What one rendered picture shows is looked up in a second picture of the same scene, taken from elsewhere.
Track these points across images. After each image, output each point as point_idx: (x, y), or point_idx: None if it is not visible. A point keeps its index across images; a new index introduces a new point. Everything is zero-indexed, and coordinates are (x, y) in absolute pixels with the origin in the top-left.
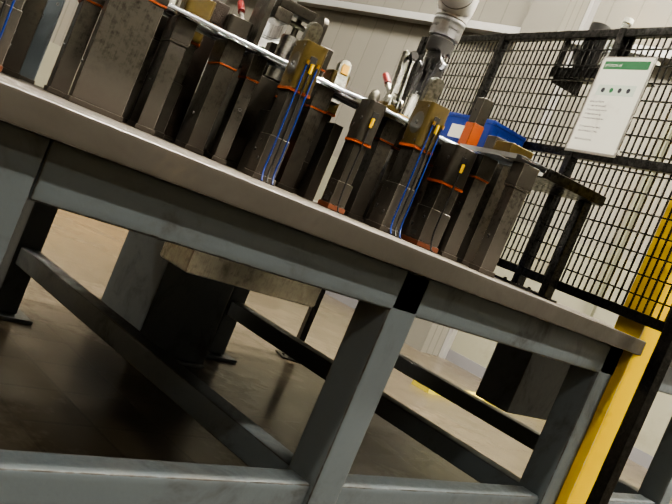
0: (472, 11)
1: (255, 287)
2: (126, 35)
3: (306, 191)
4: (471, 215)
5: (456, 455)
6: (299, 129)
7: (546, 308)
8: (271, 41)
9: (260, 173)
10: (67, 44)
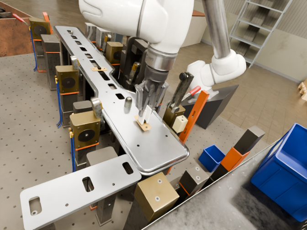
0: (157, 37)
1: None
2: (46, 62)
3: (110, 137)
4: (102, 209)
5: None
6: None
7: None
8: (217, 59)
9: (62, 121)
10: (68, 64)
